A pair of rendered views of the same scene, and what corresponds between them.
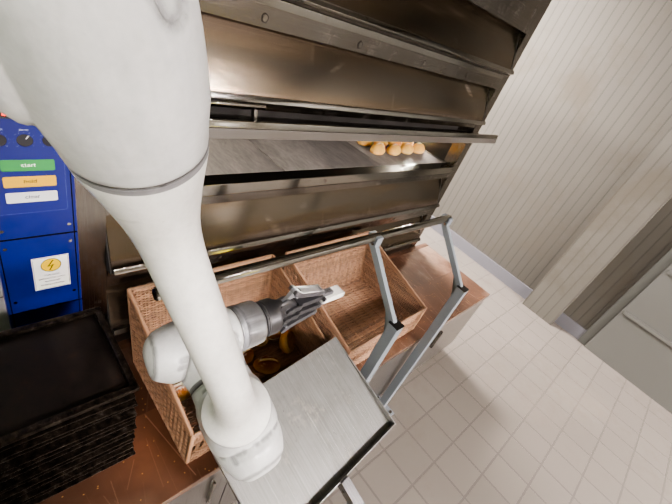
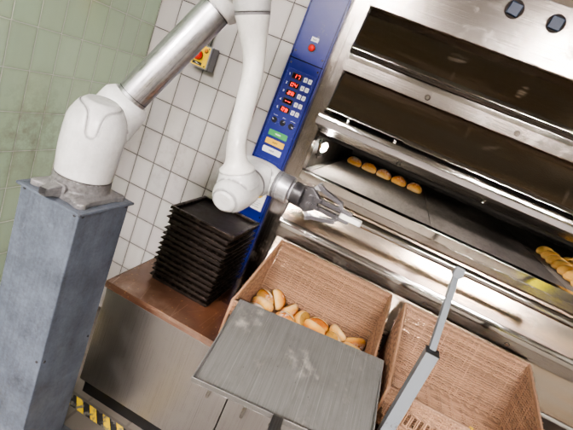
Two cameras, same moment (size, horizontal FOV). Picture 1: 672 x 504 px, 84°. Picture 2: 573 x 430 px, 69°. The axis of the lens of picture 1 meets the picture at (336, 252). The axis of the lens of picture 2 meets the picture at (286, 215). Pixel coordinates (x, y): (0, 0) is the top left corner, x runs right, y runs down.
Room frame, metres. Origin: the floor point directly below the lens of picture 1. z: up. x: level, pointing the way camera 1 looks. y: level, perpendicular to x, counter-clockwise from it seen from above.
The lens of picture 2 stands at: (0.02, -1.09, 1.50)
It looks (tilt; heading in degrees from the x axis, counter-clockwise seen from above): 16 degrees down; 66
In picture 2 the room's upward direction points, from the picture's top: 23 degrees clockwise
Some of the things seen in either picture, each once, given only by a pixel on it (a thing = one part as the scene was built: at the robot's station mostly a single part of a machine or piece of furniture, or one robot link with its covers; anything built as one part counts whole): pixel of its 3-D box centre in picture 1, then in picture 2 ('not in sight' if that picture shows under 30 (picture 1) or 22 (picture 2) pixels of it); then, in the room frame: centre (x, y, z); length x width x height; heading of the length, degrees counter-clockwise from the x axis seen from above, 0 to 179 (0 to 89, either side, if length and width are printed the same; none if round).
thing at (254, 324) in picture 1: (245, 325); (284, 188); (0.51, 0.11, 1.20); 0.09 x 0.06 x 0.09; 54
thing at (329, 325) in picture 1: (355, 293); (457, 389); (1.36, -0.15, 0.72); 0.56 x 0.49 x 0.28; 146
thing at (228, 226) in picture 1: (334, 206); (479, 293); (1.49, 0.08, 1.02); 1.79 x 0.11 x 0.19; 145
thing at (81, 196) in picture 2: not in sight; (76, 183); (-0.07, 0.13, 1.03); 0.22 x 0.18 x 0.06; 54
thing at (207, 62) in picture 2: not in sight; (203, 56); (0.24, 0.91, 1.46); 0.10 x 0.07 x 0.10; 145
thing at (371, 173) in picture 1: (341, 175); (495, 263); (1.50, 0.10, 1.16); 1.80 x 0.06 x 0.04; 145
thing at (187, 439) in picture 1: (237, 340); (312, 311); (0.86, 0.20, 0.72); 0.56 x 0.49 x 0.28; 145
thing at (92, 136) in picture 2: not in sight; (94, 136); (-0.06, 0.15, 1.17); 0.18 x 0.16 x 0.22; 88
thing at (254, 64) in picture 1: (380, 86); (547, 180); (1.49, 0.08, 1.54); 1.79 x 0.11 x 0.19; 145
